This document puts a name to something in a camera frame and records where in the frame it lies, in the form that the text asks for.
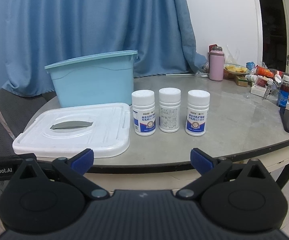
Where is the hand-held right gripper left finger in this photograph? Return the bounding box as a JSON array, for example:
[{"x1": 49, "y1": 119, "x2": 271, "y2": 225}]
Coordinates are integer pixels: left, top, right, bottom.
[{"x1": 18, "y1": 148, "x2": 110, "y2": 202}]

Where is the grey upholstered chair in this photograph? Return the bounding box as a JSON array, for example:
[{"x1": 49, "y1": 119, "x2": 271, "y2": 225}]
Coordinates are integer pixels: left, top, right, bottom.
[{"x1": 0, "y1": 88, "x2": 58, "y2": 137}]

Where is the clear plastic bag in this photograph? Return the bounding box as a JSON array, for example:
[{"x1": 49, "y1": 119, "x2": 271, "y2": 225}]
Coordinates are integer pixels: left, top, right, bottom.
[{"x1": 224, "y1": 44, "x2": 243, "y2": 65}]

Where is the grey stone desktop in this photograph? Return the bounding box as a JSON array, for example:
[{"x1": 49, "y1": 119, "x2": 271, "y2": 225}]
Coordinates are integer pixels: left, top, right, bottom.
[{"x1": 22, "y1": 74, "x2": 289, "y2": 174}]

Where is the white pill bottle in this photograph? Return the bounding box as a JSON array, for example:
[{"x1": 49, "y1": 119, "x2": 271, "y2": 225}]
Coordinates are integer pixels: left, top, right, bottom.
[
  {"x1": 158, "y1": 87, "x2": 181, "y2": 133},
  {"x1": 131, "y1": 90, "x2": 156, "y2": 137},
  {"x1": 186, "y1": 90, "x2": 211, "y2": 137}
]

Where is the pink thermos bottle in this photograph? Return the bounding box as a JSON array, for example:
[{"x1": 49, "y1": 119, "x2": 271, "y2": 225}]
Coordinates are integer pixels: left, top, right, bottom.
[{"x1": 208, "y1": 45, "x2": 225, "y2": 82}]

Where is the red small box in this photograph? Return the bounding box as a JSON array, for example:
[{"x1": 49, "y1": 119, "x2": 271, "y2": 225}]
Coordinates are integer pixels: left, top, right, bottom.
[{"x1": 255, "y1": 76, "x2": 269, "y2": 88}]

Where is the white flat box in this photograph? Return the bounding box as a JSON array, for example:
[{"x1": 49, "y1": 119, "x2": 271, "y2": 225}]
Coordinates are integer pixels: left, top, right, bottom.
[{"x1": 250, "y1": 85, "x2": 269, "y2": 97}]

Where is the plate of yellow food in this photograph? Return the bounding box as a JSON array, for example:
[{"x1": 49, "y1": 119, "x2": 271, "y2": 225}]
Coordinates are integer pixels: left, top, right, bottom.
[{"x1": 223, "y1": 64, "x2": 249, "y2": 75}]

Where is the blue curtain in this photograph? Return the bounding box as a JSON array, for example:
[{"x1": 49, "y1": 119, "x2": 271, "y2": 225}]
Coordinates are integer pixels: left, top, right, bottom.
[{"x1": 0, "y1": 0, "x2": 207, "y2": 94}]

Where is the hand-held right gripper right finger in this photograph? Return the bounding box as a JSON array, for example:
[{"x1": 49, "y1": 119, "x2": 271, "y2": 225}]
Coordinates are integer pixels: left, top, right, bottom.
[{"x1": 176, "y1": 148, "x2": 278, "y2": 202}]

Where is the light blue storage bin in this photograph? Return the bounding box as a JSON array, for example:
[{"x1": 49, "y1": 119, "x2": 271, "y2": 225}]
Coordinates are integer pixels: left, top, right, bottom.
[{"x1": 44, "y1": 50, "x2": 138, "y2": 108}]

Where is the brown syrup bottle blue label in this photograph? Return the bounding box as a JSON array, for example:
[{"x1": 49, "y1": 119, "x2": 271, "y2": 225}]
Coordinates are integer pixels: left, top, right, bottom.
[{"x1": 277, "y1": 74, "x2": 289, "y2": 109}]

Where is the white plastic bin lid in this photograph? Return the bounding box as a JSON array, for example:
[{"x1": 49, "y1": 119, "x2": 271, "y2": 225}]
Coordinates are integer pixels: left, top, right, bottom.
[{"x1": 12, "y1": 102, "x2": 131, "y2": 159}]

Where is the orange snack packet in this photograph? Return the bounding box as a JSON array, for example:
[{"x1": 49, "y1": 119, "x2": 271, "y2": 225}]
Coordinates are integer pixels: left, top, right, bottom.
[{"x1": 255, "y1": 65, "x2": 283, "y2": 78}]

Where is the green small box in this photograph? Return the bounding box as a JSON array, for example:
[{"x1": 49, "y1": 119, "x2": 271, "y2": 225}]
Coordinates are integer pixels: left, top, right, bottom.
[{"x1": 235, "y1": 76, "x2": 249, "y2": 88}]

